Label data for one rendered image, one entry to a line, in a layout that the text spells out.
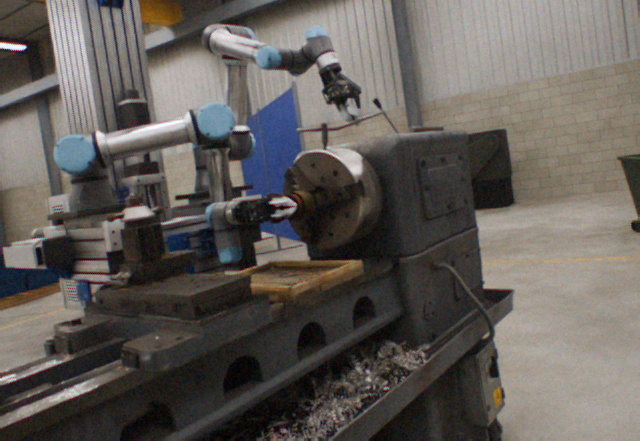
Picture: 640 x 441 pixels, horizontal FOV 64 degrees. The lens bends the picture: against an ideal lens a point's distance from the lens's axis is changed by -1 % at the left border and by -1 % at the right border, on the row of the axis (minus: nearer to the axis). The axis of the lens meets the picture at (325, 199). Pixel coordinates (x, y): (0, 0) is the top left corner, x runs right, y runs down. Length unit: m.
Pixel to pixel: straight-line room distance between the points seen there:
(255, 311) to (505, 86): 10.73
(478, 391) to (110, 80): 1.76
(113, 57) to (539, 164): 10.10
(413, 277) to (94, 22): 1.45
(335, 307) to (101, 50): 1.29
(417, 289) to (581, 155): 9.82
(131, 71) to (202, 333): 1.36
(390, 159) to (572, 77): 9.90
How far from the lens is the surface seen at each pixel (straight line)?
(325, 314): 1.40
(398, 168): 1.63
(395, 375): 1.51
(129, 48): 2.18
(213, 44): 2.00
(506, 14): 11.84
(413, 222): 1.66
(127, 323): 1.24
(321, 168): 1.60
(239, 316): 1.08
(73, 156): 1.65
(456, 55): 12.01
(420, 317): 1.71
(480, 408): 2.05
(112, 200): 1.79
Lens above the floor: 1.17
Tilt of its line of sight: 3 degrees down
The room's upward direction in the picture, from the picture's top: 8 degrees counter-clockwise
